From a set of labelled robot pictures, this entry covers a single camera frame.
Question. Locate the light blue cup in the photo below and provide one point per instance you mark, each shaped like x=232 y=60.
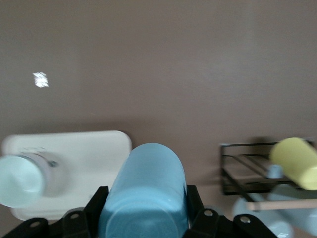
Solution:
x=146 y=188

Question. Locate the cream rabbit print tray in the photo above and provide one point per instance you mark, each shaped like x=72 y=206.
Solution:
x=94 y=153

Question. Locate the white bowl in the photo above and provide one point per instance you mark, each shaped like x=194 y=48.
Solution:
x=17 y=181

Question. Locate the grey cup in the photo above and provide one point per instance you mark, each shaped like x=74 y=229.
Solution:
x=267 y=223
x=304 y=218

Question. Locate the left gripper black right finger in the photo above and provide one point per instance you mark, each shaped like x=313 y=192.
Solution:
x=210 y=225

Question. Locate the small brown tape patch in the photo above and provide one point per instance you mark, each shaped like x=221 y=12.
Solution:
x=40 y=79

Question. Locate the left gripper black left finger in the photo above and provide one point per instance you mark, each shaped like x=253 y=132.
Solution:
x=74 y=225

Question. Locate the yellow cup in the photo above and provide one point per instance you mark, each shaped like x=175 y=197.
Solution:
x=297 y=163

